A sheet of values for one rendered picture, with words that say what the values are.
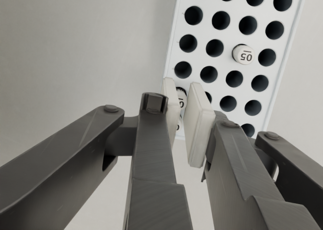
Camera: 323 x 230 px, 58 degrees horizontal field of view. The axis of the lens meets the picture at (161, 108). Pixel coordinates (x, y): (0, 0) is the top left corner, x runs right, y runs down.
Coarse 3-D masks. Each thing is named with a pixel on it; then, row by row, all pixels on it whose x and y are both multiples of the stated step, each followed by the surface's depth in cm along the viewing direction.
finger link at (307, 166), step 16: (256, 144) 13; (272, 144) 12; (288, 144) 12; (288, 160) 11; (304, 160) 11; (288, 176) 10; (304, 176) 10; (320, 176) 10; (288, 192) 10; (304, 192) 10; (320, 192) 9; (320, 208) 9; (320, 224) 9
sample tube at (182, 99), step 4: (176, 88) 22; (180, 88) 22; (180, 92) 20; (184, 92) 22; (180, 96) 20; (184, 96) 20; (180, 100) 20; (184, 100) 20; (180, 104) 20; (184, 104) 20; (184, 108) 20
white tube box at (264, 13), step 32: (192, 0) 20; (224, 0) 23; (256, 0) 21; (288, 0) 20; (192, 32) 20; (224, 32) 20; (256, 32) 20; (288, 32) 20; (192, 64) 21; (224, 64) 21; (256, 64) 21; (224, 96) 22; (256, 96) 21; (256, 128) 22
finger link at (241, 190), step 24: (216, 144) 12; (240, 144) 11; (216, 168) 11; (240, 168) 9; (264, 168) 10; (216, 192) 11; (240, 192) 8; (264, 192) 8; (216, 216) 10; (240, 216) 8; (264, 216) 6; (288, 216) 6
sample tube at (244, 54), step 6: (234, 48) 21; (240, 48) 19; (246, 48) 19; (234, 54) 20; (240, 54) 19; (246, 54) 19; (252, 54) 19; (240, 60) 19; (246, 60) 19; (252, 60) 19
